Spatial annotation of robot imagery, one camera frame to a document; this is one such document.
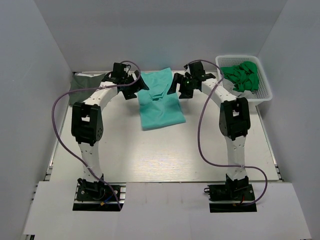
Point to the crumpled green t-shirt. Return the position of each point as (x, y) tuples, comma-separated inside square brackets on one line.
[(244, 76)]

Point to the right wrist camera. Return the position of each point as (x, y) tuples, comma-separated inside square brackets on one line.
[(194, 70)]

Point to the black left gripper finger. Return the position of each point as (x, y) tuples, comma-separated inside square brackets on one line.
[(129, 94), (139, 82)]

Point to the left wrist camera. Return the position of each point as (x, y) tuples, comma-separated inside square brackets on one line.
[(120, 70)]

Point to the folded dark olive t-shirt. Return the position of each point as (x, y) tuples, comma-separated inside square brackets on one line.
[(84, 82)]

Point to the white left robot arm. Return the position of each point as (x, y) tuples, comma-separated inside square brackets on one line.
[(87, 121)]

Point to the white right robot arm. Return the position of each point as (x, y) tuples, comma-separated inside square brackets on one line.
[(234, 121)]

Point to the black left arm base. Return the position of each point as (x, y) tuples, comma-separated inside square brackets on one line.
[(86, 200)]

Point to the teal t-shirt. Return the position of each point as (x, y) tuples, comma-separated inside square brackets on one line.
[(157, 108)]

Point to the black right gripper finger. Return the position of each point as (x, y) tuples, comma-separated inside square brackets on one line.
[(177, 79), (186, 94)]

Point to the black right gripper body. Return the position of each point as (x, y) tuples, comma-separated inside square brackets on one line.
[(180, 85)]

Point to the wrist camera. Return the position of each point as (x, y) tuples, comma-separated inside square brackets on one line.
[(194, 70), (120, 70)]

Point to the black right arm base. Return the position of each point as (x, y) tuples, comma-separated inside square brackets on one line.
[(220, 201)]

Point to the white plastic basket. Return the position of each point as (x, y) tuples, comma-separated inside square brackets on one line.
[(264, 93)]

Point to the crumpled grey t-shirt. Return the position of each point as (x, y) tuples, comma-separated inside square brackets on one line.
[(229, 86)]

